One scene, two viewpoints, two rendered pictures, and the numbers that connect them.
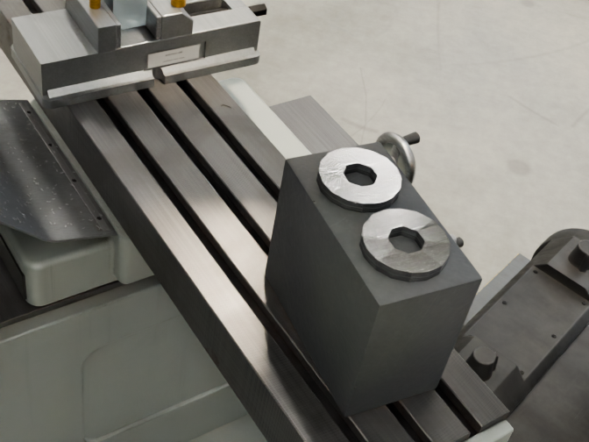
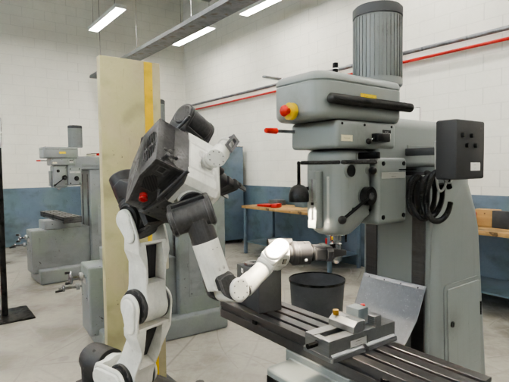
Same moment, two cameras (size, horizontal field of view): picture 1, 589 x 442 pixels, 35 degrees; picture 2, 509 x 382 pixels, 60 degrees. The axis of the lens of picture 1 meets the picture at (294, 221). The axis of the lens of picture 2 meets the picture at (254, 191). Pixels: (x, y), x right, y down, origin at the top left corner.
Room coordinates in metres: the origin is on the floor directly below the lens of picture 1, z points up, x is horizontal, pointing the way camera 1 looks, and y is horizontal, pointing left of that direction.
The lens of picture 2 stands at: (2.77, 0.04, 1.56)
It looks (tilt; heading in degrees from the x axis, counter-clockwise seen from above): 3 degrees down; 184
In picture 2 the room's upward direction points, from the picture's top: 1 degrees counter-clockwise
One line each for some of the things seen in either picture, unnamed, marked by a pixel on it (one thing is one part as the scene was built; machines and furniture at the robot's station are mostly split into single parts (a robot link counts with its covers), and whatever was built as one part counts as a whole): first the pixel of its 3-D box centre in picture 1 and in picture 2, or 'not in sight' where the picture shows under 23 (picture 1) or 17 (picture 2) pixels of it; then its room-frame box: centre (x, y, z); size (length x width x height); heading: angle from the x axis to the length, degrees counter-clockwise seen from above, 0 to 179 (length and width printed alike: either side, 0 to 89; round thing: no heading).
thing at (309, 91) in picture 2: not in sight; (338, 102); (1.06, 0.25, 1.81); 0.47 x 0.26 x 0.16; 131
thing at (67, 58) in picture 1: (139, 26); (351, 330); (1.16, 0.28, 0.97); 0.35 x 0.15 x 0.11; 129
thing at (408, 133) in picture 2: not in sight; (411, 145); (0.74, 0.62, 1.66); 0.80 x 0.23 x 0.20; 131
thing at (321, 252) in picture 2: not in sight; (313, 253); (1.09, 0.15, 1.24); 0.13 x 0.12 x 0.10; 16
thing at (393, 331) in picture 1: (364, 272); (258, 284); (0.71, -0.09, 1.01); 0.22 x 0.12 x 0.20; 33
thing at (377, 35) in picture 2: not in sight; (377, 48); (0.90, 0.43, 2.05); 0.20 x 0.20 x 0.32
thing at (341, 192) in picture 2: not in sight; (336, 191); (1.06, 0.24, 1.47); 0.21 x 0.19 x 0.32; 41
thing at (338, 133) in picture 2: not in sight; (343, 136); (1.04, 0.27, 1.68); 0.34 x 0.24 x 0.10; 131
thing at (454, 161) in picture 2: not in sight; (461, 150); (1.12, 0.68, 1.62); 0.20 x 0.09 x 0.21; 131
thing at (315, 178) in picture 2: not in sight; (315, 199); (1.14, 0.15, 1.45); 0.04 x 0.04 x 0.21; 41
